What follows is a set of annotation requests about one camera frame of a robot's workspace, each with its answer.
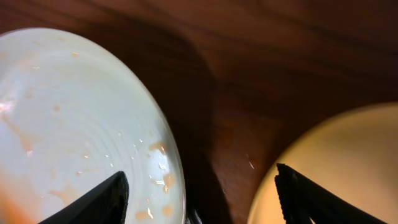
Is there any yellow plate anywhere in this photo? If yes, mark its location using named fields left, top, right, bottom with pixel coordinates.
left=248, top=103, right=397, bottom=223

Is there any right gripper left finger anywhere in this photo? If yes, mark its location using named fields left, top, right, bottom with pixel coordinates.
left=40, top=171, right=129, bottom=224

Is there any light green plate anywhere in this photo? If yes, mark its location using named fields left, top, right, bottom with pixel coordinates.
left=1, top=28, right=186, bottom=223

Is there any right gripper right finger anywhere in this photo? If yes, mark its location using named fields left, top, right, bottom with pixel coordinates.
left=274, top=163, right=384, bottom=224

